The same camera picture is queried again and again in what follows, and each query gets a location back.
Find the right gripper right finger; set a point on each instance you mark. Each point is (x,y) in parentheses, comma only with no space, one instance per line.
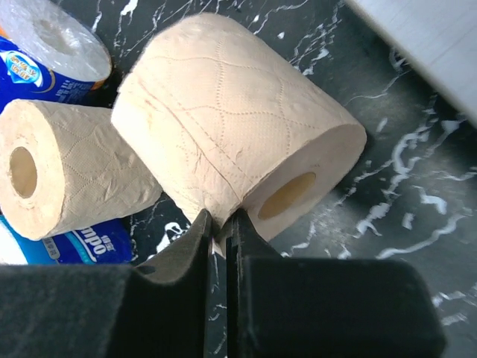
(322,307)

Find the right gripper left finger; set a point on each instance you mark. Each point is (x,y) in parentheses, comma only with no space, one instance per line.
(156,309)

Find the brown roll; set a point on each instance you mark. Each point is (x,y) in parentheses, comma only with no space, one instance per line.
(224,123)
(65,167)

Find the blue wrapped roll upright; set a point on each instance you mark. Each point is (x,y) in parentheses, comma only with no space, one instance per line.
(104,243)

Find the blue wrapped roll lying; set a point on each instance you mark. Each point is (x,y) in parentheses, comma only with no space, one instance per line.
(48,55)

